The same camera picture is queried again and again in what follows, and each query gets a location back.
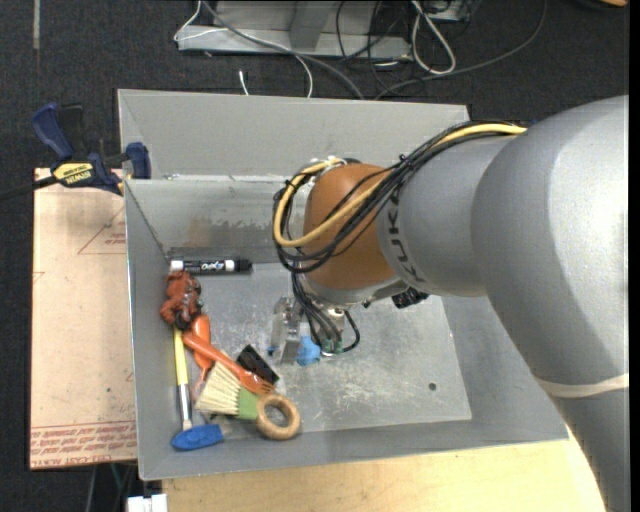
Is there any brown cardboard board, red print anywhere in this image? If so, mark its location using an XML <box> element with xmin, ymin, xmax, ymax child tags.
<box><xmin>28</xmin><ymin>166</ymin><xmax>139</xmax><ymax>471</ymax></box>

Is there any blue oval toy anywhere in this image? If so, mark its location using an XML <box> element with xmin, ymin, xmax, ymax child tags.
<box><xmin>170</xmin><ymin>423</ymin><xmax>226</xmax><ymax>452</ymax></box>

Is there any black and white marker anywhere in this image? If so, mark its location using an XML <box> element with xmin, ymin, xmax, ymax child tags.
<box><xmin>168</xmin><ymin>256</ymin><xmax>254</xmax><ymax>276</ymax></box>

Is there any grey metal bin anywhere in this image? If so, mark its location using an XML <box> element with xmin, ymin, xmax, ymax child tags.
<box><xmin>117</xmin><ymin>88</ymin><xmax>570</xmax><ymax>482</ymax></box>

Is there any pale wooden ring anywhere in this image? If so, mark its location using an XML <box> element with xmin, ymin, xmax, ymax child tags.
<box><xmin>255</xmin><ymin>393</ymin><xmax>303</xmax><ymax>442</ymax></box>

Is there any orange plastic fork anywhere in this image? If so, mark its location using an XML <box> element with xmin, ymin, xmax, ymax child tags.
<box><xmin>181</xmin><ymin>329</ymin><xmax>277</xmax><ymax>397</ymax></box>

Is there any small blue lump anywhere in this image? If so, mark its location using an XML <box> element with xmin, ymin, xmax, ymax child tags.
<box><xmin>296</xmin><ymin>335</ymin><xmax>323</xmax><ymax>367</ymax></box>

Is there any black cylinder on white bracket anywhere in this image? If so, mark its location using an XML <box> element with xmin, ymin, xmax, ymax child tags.
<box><xmin>391</xmin><ymin>285</ymin><xmax>430</xmax><ymax>310</ymax></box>

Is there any green-handled pale bristle brush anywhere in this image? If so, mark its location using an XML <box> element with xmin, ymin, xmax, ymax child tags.
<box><xmin>193</xmin><ymin>360</ymin><xmax>262</xmax><ymax>422</ymax></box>

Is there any red-brown toy figure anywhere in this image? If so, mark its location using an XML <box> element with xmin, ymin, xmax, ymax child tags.
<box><xmin>159</xmin><ymin>270</ymin><xmax>205</xmax><ymax>330</ymax></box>

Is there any orange plastic spoon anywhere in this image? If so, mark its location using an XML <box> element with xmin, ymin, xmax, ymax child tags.
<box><xmin>191</xmin><ymin>313</ymin><xmax>213</xmax><ymax>384</ymax></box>

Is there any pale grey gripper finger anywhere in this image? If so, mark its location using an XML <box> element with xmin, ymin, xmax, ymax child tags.
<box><xmin>279</xmin><ymin>304</ymin><xmax>305</xmax><ymax>366</ymax></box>
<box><xmin>270</xmin><ymin>297</ymin><xmax>291</xmax><ymax>357</ymax></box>

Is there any black flat box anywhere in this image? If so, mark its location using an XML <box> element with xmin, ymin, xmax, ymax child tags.
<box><xmin>234</xmin><ymin>343</ymin><xmax>282</xmax><ymax>385</ymax></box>

